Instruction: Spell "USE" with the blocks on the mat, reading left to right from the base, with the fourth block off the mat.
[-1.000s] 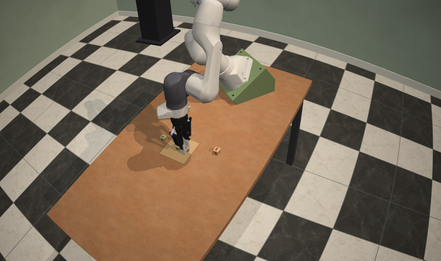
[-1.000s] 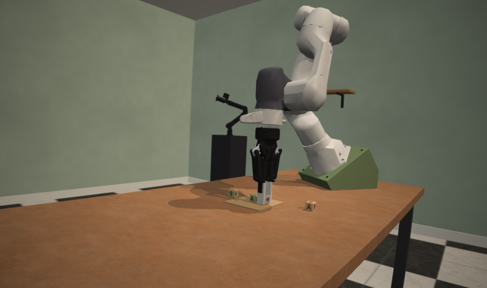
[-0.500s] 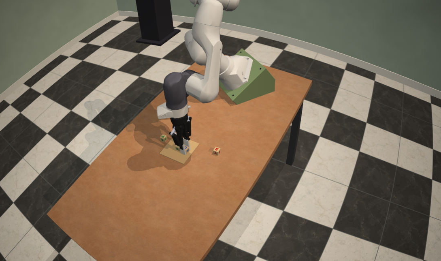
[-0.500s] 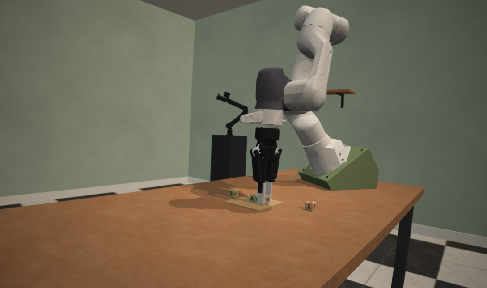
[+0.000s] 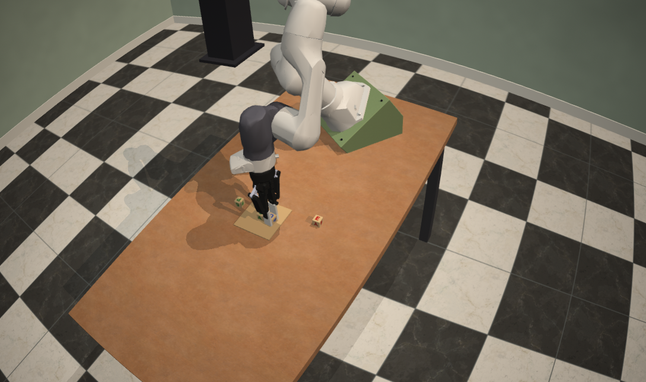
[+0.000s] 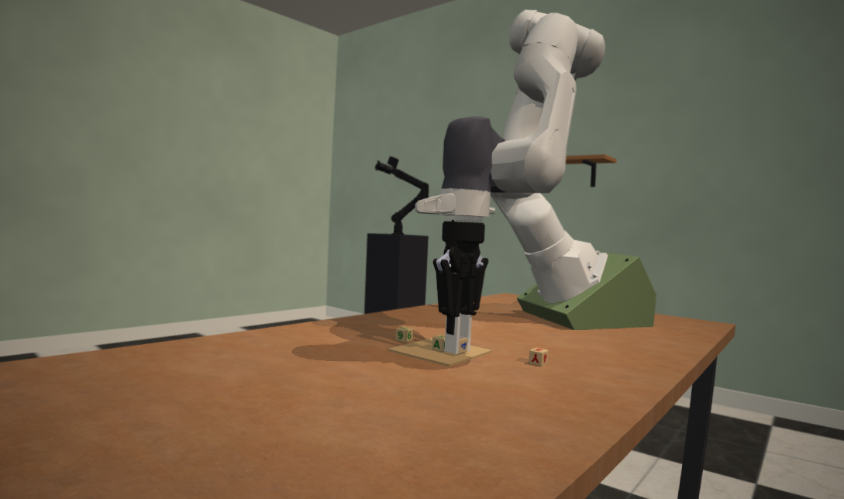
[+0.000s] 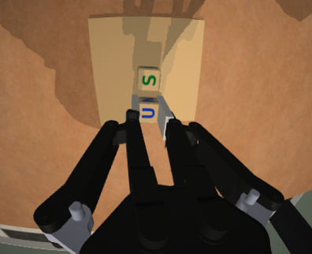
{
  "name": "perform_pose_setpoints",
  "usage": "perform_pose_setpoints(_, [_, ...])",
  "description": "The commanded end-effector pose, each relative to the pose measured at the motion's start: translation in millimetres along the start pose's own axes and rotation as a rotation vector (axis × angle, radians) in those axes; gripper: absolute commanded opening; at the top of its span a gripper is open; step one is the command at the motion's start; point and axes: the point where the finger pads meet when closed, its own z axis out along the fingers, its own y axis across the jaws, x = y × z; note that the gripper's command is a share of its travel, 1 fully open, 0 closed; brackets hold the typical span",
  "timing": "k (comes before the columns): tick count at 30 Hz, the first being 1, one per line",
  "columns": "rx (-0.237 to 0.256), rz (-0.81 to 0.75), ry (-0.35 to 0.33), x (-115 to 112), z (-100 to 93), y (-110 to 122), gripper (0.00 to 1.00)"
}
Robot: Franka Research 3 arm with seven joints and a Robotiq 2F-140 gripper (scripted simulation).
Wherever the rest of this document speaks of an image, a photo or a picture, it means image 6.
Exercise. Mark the tan flat mat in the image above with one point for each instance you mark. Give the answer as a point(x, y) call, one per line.
point(423, 350)

